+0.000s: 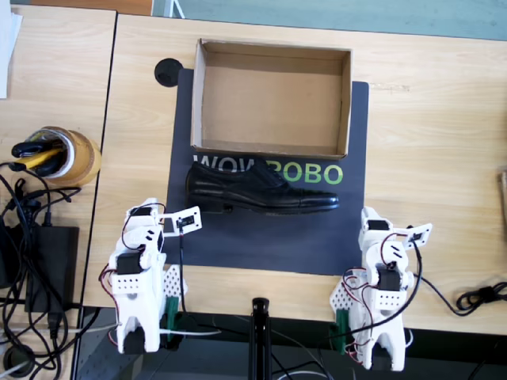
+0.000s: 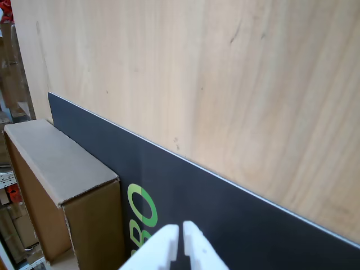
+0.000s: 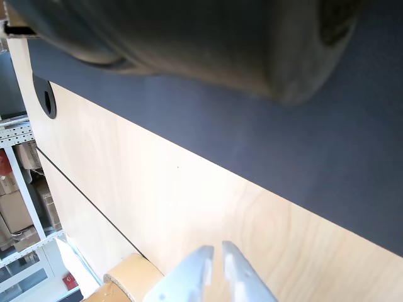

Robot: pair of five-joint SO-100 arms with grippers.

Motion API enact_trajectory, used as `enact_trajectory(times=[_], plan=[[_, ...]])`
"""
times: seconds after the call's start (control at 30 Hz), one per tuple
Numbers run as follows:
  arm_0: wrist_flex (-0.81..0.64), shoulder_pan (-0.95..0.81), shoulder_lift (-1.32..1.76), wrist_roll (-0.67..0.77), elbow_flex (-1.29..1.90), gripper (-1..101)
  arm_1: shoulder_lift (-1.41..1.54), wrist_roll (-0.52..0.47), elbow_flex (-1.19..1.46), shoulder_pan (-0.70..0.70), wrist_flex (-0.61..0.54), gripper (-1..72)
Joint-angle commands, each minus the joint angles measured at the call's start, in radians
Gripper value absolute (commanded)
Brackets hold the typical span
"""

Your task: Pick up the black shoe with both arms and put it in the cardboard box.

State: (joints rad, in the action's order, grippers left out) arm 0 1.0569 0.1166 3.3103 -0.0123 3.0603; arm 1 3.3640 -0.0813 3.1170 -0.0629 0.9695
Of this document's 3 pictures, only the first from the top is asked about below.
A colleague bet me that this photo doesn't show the black leather dress shoe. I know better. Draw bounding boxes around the black leather dress shoe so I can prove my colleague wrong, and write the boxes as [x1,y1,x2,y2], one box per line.
[185,160,341,217]

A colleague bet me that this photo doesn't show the open cardboard box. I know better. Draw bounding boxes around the open cardboard box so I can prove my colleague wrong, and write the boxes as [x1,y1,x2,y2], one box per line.
[189,37,353,161]

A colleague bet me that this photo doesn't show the brown packing tape roll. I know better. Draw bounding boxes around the brown packing tape roll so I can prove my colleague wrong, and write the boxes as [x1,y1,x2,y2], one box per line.
[23,125,103,187]

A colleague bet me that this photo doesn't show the green desk clamp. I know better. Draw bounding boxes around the green desk clamp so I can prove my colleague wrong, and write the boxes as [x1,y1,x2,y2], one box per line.
[335,310,352,353]
[164,296,181,344]

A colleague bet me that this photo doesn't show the dark WOWROBO mat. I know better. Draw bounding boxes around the dark WOWROBO mat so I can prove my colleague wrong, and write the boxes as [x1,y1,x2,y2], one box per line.
[165,67,370,277]

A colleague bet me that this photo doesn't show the black power adapter brick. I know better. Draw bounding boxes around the black power adapter brick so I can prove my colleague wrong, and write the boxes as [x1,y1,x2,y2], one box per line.
[24,225,80,314]

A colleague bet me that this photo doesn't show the black round desk grommet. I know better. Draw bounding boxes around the black round desk grommet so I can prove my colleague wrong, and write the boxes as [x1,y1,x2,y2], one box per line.
[154,58,184,87]

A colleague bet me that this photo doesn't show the white paper stack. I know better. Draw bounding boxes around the white paper stack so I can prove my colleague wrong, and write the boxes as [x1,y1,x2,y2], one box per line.
[0,3,24,100]

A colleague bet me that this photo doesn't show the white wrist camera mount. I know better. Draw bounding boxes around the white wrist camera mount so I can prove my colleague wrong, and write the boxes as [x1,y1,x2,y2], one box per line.
[160,205,204,238]
[406,222,433,249]

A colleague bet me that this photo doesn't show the black camera cable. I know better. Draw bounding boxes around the black camera cable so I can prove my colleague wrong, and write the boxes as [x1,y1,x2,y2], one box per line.
[177,219,190,314]
[327,239,425,341]

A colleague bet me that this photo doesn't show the white perforated base plate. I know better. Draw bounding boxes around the white perforated base plate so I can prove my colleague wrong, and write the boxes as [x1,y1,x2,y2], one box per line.
[330,272,369,317]
[162,264,189,308]

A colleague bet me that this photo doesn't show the thin black plug cable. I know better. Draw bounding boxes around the thin black plug cable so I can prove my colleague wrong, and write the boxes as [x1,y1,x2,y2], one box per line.
[6,184,82,226]

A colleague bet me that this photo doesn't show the yellow handled pliers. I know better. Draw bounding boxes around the yellow handled pliers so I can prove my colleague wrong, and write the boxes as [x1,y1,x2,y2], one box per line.
[21,146,67,177]

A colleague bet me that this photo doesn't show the black coiled power cable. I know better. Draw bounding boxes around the black coiled power cable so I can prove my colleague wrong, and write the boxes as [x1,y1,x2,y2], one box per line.
[419,275,507,317]

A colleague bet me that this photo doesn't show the thick black cable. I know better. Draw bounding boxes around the thick black cable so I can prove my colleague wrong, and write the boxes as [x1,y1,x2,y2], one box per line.
[0,161,67,371]

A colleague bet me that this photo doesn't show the black handled tool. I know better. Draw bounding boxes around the black handled tool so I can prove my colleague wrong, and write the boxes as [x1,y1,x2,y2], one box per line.
[10,139,45,158]

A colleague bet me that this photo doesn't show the black camera stand pole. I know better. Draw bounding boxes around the black camera stand pole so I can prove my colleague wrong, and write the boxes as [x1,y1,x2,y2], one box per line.
[251,297,273,380]

